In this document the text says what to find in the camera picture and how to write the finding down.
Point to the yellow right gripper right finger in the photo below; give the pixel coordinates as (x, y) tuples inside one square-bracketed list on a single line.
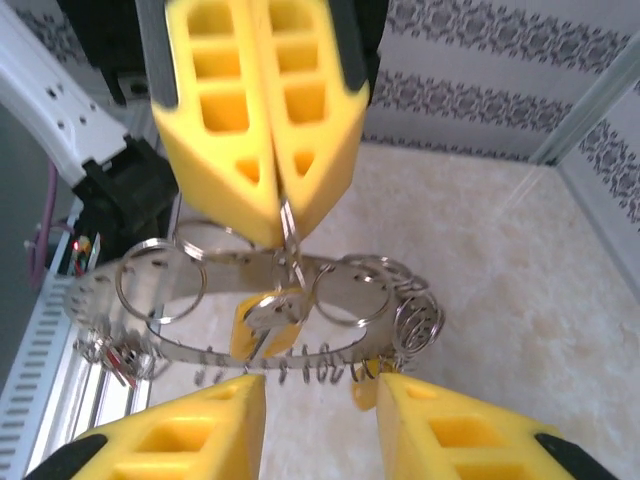
[(400, 430)]

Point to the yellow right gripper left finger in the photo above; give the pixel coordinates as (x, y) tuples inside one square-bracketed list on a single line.
[(240, 425)]

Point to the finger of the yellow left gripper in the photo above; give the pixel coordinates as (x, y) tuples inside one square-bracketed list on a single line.
[(180, 130), (335, 145)]

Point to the yellow key tag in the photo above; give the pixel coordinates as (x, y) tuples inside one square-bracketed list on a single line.
[(365, 395), (240, 335)]

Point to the large metal keyring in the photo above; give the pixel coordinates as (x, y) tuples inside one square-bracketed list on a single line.
[(95, 295)]

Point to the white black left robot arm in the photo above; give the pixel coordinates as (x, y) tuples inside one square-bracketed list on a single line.
[(50, 90)]

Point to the silver key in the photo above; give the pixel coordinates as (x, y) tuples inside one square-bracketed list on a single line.
[(267, 320)]

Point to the small key bunch with red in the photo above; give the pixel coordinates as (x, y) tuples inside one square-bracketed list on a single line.
[(117, 360)]

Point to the small circuit board with LED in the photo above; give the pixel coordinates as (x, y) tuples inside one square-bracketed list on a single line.
[(82, 255)]

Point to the aluminium frame corner post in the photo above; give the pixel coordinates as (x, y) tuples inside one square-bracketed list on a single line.
[(585, 100)]

